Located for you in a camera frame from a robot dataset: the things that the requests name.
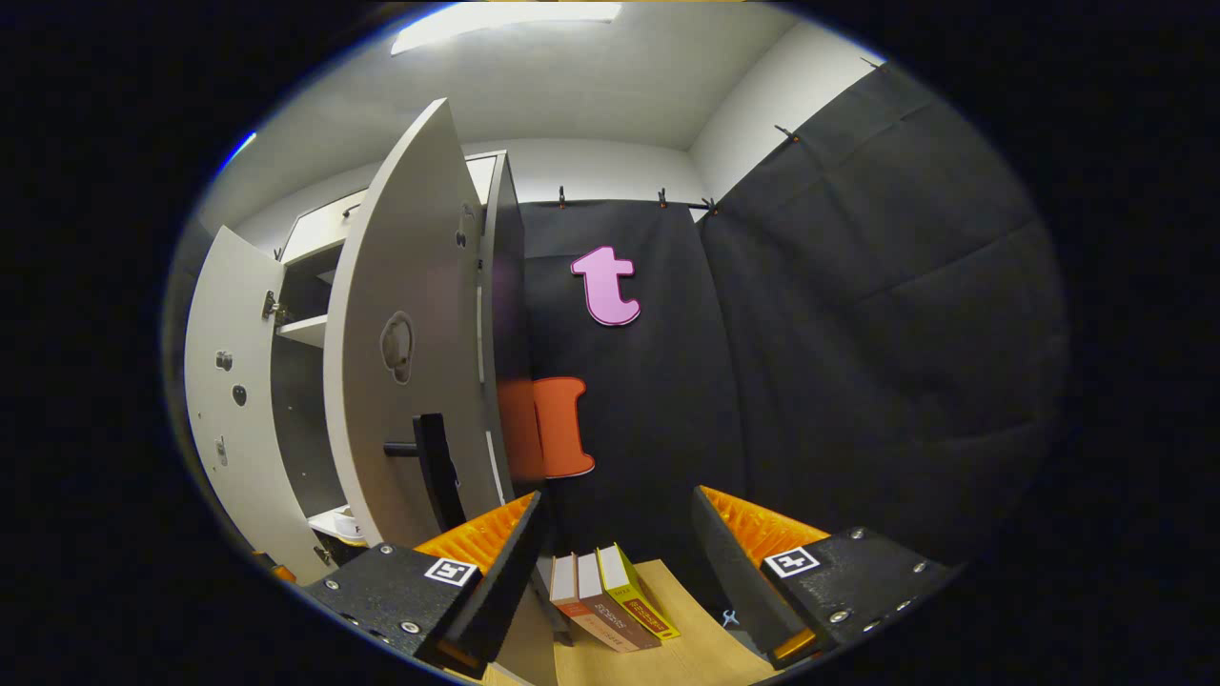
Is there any white shoe cabinet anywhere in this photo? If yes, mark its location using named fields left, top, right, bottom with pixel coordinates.
left=272, top=151, right=530, bottom=573

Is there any black door handle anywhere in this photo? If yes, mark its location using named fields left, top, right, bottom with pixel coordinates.
left=384, top=413, right=468, bottom=535

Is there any brown and white book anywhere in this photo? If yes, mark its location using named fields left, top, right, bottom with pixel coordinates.
left=575, top=550, right=663, bottom=652

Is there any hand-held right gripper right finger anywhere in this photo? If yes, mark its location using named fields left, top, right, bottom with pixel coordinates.
left=691, top=484, right=957, bottom=670

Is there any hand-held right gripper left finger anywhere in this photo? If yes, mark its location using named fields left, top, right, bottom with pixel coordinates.
left=305, top=491, right=549, bottom=679

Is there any white shoe cabinet door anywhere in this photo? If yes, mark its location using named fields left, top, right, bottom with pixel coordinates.
left=184, top=226, right=335, bottom=584
left=324, top=98, right=563, bottom=686

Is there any white cabinet drawer front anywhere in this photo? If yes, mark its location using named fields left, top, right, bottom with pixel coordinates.
left=279, top=152, right=506, bottom=268

